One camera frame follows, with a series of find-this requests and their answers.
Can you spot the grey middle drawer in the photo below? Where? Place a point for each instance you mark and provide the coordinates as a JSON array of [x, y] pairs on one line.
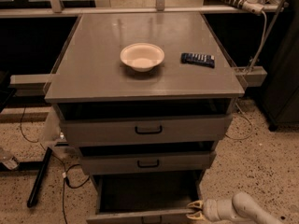
[[163, 157]]

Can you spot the white paper bowl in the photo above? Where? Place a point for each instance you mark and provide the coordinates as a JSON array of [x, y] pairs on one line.
[[142, 57]]

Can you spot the dark cabinet at right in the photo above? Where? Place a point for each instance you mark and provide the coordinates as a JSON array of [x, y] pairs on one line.
[[279, 94]]

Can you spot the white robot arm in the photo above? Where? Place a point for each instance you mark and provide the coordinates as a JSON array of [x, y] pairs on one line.
[[240, 209]]

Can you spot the grey top drawer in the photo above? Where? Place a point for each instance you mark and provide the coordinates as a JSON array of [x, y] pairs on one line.
[[145, 122]]

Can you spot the dark blue snack packet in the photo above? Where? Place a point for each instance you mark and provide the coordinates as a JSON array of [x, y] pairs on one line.
[[198, 59]]

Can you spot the clear plastic piece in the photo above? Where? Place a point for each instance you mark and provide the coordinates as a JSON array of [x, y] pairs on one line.
[[8, 159]]

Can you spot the black bar on floor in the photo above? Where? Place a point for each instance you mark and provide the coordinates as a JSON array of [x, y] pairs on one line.
[[33, 197]]

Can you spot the grey drawer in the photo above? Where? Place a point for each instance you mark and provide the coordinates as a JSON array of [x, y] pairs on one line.
[[145, 122], [148, 198], [163, 157]]

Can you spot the grey drawer cabinet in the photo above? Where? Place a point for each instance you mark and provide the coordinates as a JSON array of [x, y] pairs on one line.
[[91, 70]]

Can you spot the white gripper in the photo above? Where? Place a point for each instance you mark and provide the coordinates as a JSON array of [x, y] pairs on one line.
[[211, 208]]

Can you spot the grey bottom drawer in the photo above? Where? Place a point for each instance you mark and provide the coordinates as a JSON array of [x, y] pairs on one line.
[[148, 198]]

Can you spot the white power strip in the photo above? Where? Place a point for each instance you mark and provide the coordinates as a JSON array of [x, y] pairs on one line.
[[252, 6]]

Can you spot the grey metal rail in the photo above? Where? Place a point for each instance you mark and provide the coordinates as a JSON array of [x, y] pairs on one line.
[[31, 85]]

